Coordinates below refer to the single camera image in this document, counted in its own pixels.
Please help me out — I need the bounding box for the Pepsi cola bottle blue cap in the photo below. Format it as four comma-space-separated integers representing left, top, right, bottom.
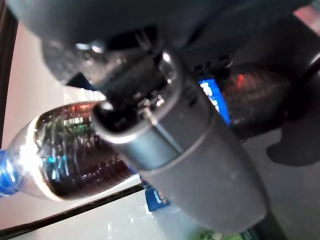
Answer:
0, 64, 295, 215

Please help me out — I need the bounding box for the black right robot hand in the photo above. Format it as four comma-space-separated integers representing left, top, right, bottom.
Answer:
7, 0, 320, 235

